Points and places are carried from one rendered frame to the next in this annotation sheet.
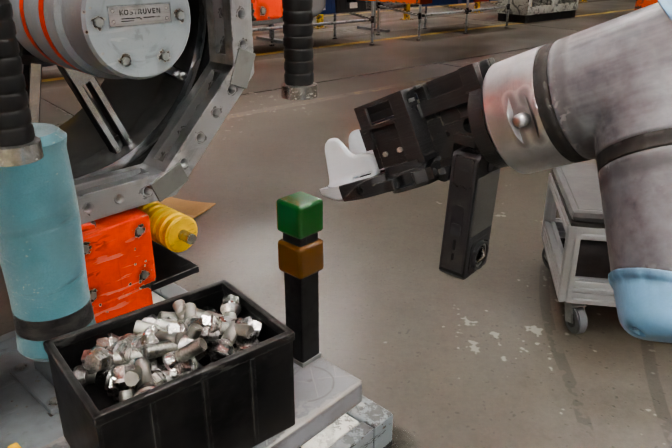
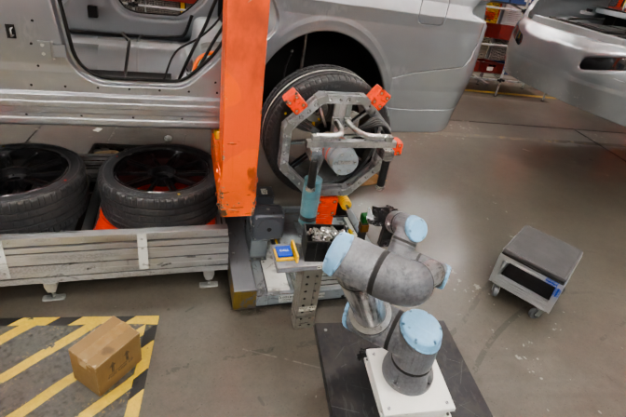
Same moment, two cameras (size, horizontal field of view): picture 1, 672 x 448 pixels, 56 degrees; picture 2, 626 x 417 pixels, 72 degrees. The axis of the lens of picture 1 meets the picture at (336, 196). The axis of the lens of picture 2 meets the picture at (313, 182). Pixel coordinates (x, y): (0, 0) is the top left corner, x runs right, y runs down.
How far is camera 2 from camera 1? 134 cm
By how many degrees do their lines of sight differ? 26
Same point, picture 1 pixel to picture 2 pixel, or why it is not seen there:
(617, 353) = (502, 309)
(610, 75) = (398, 224)
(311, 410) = not seen: hidden behind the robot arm
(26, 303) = (303, 212)
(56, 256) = (312, 206)
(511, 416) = (439, 306)
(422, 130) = (380, 216)
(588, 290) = (501, 280)
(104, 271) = (322, 208)
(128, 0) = (343, 159)
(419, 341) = not seen: hidden behind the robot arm
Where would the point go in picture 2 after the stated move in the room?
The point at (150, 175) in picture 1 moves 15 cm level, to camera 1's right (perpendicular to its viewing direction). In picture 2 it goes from (342, 189) to (368, 199)
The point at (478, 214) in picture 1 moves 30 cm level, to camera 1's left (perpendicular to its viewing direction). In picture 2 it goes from (385, 235) to (322, 208)
